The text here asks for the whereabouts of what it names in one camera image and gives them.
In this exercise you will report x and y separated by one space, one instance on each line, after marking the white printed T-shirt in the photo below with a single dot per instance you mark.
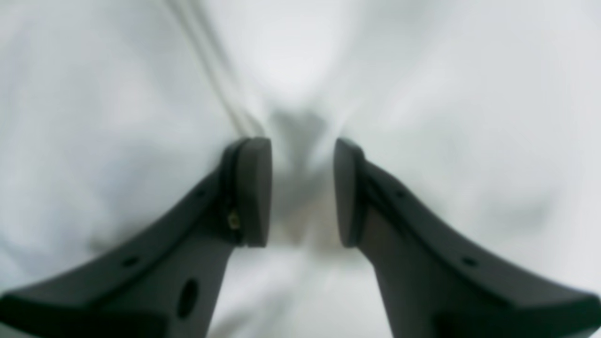
488 110

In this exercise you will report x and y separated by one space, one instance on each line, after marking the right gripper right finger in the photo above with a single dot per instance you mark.
436 283

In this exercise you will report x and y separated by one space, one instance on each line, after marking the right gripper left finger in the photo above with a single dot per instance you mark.
165 281

